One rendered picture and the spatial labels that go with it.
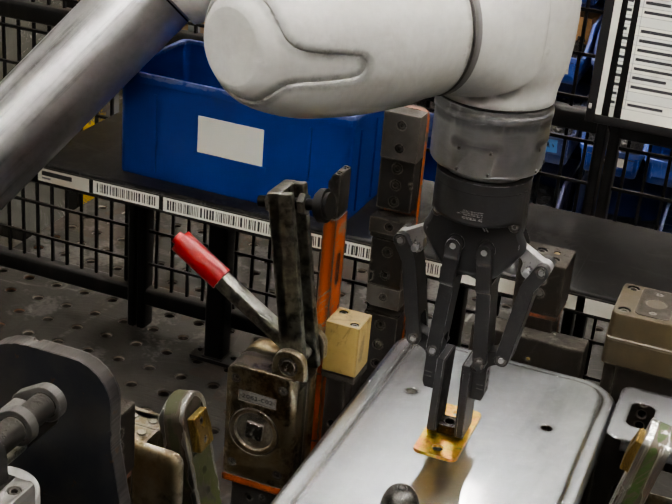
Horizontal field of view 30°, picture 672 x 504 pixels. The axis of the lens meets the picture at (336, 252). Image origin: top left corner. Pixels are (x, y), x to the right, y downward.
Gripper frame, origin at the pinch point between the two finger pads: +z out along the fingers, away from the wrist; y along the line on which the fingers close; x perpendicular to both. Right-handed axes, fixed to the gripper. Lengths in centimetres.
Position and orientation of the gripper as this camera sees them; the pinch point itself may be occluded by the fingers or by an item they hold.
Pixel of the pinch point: (454, 391)
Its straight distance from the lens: 106.7
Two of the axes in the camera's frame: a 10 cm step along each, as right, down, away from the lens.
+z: -0.8, 9.1, 4.2
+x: 3.7, -3.6, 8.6
